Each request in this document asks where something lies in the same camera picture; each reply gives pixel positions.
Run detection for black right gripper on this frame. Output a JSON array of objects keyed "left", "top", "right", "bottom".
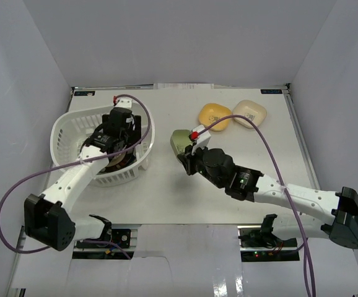
[{"left": 178, "top": 142, "right": 225, "bottom": 189}]

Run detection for round black rimmed plate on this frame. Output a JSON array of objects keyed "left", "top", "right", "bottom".
[{"left": 79, "top": 136, "right": 138, "bottom": 173}]

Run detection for green square panda dish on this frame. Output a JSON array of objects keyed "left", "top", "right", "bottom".
[{"left": 170, "top": 129, "right": 193, "bottom": 157}]

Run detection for yellow square panda dish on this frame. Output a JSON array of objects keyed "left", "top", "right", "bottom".
[{"left": 198, "top": 103, "right": 232, "bottom": 132}]

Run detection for cream square panda dish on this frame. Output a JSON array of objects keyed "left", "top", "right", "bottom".
[{"left": 232, "top": 100, "right": 267, "bottom": 127}]

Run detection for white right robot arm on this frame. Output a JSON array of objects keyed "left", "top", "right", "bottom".
[{"left": 177, "top": 146, "right": 358, "bottom": 249}]

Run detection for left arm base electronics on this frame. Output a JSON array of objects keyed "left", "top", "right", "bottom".
[{"left": 72, "top": 228, "right": 138, "bottom": 260}]

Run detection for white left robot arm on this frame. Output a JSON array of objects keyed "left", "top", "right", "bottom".
[{"left": 24, "top": 107, "right": 141, "bottom": 251}]

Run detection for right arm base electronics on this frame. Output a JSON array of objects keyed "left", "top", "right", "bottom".
[{"left": 237, "top": 225, "right": 302, "bottom": 263}]

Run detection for white plastic dish bin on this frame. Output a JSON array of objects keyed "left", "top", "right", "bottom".
[{"left": 50, "top": 102, "right": 155, "bottom": 187}]

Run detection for papers at table back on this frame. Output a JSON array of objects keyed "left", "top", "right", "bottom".
[{"left": 154, "top": 83, "right": 214, "bottom": 90}]

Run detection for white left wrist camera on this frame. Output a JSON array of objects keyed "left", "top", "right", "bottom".
[{"left": 113, "top": 96, "right": 133, "bottom": 110}]

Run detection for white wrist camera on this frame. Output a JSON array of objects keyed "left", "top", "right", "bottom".
[
  {"left": 190, "top": 125, "right": 211, "bottom": 155},
  {"left": 113, "top": 96, "right": 133, "bottom": 110}
]

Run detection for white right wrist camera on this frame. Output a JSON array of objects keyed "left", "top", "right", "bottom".
[{"left": 190, "top": 125, "right": 211, "bottom": 155}]

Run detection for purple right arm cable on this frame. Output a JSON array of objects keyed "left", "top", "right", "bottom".
[{"left": 197, "top": 114, "right": 317, "bottom": 297}]

